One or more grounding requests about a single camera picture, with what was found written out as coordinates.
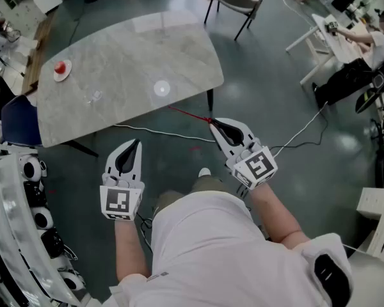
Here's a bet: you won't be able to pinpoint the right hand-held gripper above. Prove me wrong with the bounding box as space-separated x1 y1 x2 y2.
209 117 279 191

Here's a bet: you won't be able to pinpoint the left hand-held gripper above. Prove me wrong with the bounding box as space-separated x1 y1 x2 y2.
99 138 145 222

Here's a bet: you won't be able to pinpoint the red thin rod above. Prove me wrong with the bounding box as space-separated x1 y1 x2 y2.
167 105 214 126

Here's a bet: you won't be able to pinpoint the clear glass object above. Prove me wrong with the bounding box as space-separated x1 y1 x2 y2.
84 89 104 105

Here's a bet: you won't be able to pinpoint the person's left forearm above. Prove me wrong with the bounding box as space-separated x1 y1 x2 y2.
114 217 152 283

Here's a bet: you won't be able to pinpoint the person's right forearm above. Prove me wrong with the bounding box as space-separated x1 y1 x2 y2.
248 182 312 253

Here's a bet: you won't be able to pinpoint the person's olive trousers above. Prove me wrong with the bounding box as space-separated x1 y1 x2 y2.
152 174 235 217

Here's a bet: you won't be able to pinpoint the row of white robot heads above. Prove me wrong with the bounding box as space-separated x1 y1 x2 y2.
17 153 86 292

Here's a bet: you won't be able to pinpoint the white round plate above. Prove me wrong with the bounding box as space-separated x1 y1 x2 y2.
52 59 73 83

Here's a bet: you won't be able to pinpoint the blue chair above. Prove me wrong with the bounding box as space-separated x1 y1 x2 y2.
1 94 43 147

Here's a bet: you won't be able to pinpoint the person's white shirt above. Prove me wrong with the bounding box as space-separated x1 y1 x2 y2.
108 191 355 307

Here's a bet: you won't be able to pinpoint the white curved shelf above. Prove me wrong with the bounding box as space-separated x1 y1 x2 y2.
0 141 93 307

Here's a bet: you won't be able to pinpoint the white desk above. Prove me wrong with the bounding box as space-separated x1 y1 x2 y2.
285 12 374 86

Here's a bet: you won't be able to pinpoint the black and green office chair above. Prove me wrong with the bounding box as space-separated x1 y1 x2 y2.
355 70 384 115

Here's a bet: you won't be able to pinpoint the white cabinet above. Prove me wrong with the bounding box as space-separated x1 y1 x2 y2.
356 187 384 259

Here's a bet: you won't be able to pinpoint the white floor cable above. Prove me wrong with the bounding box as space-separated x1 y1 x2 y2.
113 102 329 159

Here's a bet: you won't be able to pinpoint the black floor cable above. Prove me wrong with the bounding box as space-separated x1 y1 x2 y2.
269 109 330 150

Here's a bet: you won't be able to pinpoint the black shoulder strap pad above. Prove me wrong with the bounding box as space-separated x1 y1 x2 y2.
313 253 352 307

